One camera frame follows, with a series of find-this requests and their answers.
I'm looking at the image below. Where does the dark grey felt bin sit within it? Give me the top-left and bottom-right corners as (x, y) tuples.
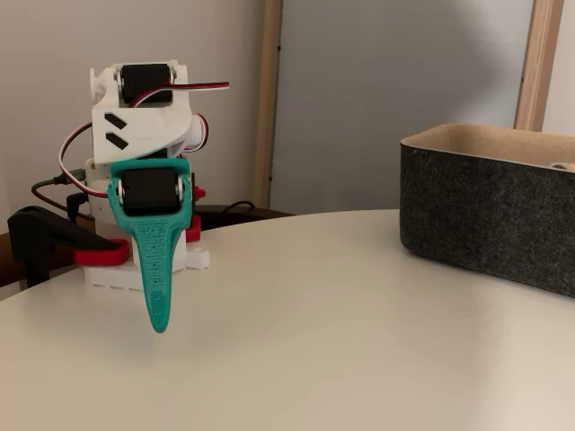
(398, 123), (575, 300)

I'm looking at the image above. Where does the black red table clamp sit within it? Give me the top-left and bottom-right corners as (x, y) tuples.
(6, 205), (130, 288)
(187, 173), (208, 243)

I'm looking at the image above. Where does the grey shelf back panel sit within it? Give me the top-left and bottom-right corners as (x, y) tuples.
(268, 0), (536, 216)

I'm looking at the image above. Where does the thin black cable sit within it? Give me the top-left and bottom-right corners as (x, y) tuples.
(196, 200), (257, 222)

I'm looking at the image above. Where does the black USB cable grey plug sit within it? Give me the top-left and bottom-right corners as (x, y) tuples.
(30, 167), (87, 213)

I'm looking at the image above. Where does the black power plug cable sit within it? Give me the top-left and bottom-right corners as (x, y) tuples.
(65, 192), (91, 222)

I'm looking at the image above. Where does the red white black servo cable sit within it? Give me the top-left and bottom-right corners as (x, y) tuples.
(127, 80), (231, 110)
(58, 120), (113, 198)
(186, 111), (210, 154)

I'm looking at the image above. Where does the light wooden shelf post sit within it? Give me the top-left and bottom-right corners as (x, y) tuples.
(513, 0), (565, 134)
(252, 0), (285, 211)

